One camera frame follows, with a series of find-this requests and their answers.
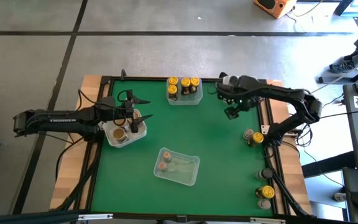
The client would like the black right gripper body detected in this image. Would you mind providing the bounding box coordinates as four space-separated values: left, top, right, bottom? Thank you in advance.
216 75 262 108

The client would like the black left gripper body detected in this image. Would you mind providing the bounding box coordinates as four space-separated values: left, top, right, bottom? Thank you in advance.
116 89 141 134

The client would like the frosted translucent plastic bin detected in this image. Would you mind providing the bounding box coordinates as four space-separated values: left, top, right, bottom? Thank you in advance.
165 77 204 106

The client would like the clear plastic bin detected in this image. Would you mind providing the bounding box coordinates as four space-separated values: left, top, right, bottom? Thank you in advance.
153 147 201 187

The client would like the black-lid glass spice jar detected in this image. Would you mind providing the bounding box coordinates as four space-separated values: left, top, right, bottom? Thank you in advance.
255 168 273 181

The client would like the white plastic bin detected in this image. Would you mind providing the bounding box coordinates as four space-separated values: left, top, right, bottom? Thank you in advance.
103 108 148 149

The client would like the green table mat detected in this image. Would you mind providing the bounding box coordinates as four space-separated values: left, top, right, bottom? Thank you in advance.
91 79 275 218

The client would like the orange box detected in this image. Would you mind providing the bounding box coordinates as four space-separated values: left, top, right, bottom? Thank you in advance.
252 0 297 19

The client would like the person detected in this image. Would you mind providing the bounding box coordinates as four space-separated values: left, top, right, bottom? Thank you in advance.
329 20 358 74

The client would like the black diagonal frame strut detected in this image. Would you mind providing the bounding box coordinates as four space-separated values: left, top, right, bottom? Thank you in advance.
269 169 310 217
59 144 102 212

